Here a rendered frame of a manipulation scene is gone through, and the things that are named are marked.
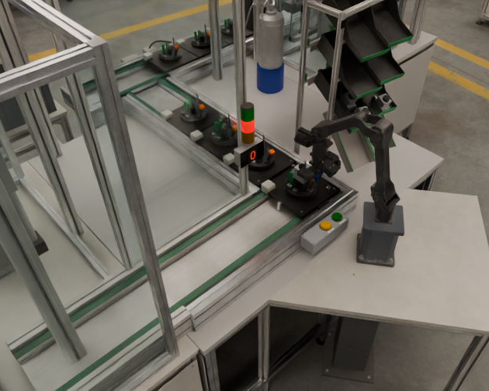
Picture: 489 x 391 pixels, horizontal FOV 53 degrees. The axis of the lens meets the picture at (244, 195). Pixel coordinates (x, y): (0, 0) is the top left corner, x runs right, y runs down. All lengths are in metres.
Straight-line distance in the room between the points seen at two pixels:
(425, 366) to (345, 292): 1.02
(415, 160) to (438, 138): 1.70
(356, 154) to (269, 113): 0.70
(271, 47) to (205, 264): 1.34
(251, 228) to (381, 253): 0.52
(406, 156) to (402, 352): 1.04
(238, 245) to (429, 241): 0.78
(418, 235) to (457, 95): 2.80
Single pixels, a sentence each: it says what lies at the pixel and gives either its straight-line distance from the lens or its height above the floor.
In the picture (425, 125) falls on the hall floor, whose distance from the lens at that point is 4.32.
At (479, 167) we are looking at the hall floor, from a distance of 4.01.
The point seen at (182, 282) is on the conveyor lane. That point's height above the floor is 0.92.
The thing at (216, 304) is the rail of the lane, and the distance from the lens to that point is 1.76.
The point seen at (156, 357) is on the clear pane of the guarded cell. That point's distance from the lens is 1.69.
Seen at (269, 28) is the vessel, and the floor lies 1.25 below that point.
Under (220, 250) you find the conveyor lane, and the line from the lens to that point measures 1.92.
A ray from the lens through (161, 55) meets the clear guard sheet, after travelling 1.49.
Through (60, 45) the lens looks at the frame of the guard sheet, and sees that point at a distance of 1.31.
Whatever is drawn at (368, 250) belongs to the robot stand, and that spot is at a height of 0.93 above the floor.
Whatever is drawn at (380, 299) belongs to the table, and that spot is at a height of 0.86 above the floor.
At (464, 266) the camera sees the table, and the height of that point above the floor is 0.86.
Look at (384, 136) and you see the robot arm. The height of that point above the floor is 1.42.
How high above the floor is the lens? 2.39
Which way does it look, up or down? 44 degrees down
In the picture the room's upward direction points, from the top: 2 degrees counter-clockwise
